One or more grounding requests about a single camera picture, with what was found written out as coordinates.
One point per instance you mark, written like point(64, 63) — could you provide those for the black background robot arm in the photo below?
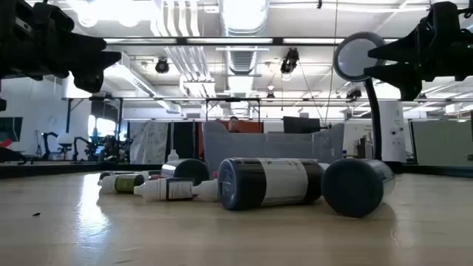
point(47, 142)
point(109, 147)

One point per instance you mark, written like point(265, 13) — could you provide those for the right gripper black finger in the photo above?
point(404, 79)
point(401, 46)

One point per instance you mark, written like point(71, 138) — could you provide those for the large bottle with purple tip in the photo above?
point(188, 170)

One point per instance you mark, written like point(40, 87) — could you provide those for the small black white-labelled dropper bottle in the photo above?
point(177, 189)

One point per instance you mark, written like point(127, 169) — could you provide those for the black computer monitor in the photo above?
point(301, 125)

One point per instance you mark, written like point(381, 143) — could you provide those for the black desk lamp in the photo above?
point(353, 55)

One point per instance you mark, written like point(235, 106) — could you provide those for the black aluminium table frame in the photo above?
point(55, 170)

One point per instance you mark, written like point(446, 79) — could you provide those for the large bottle with red tip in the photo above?
point(284, 181)

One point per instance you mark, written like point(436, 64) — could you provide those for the small green-labelled dropper bottle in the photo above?
point(125, 183)

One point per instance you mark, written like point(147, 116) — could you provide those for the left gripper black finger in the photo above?
point(94, 53)
point(88, 80)

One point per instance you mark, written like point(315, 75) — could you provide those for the person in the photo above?
point(233, 123)

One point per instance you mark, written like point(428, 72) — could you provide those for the white round column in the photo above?
point(393, 129)

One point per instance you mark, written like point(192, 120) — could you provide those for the black ceiling-hung camera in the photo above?
point(290, 61)
point(162, 65)

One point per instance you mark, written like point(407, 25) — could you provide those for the grey partition panel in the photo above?
point(443, 142)

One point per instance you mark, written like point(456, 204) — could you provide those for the dark wall screen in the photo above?
point(10, 129)

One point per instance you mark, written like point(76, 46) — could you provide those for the orange partition panel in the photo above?
point(251, 126)

